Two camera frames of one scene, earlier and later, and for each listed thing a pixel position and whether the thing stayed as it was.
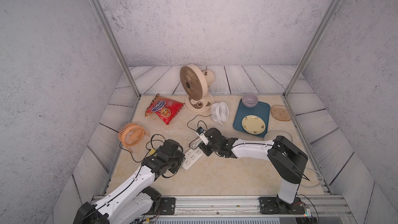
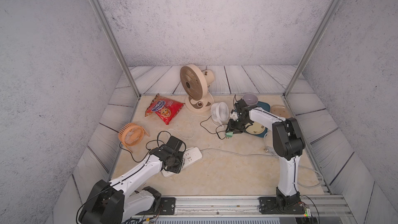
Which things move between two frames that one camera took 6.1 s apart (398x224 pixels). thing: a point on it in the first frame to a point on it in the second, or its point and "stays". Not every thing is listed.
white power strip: (192, 157) stays
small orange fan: (131, 134) stays
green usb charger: (200, 130) to (229, 134)
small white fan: (219, 112) stays
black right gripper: (204, 149) to (231, 128)
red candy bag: (166, 110) stays
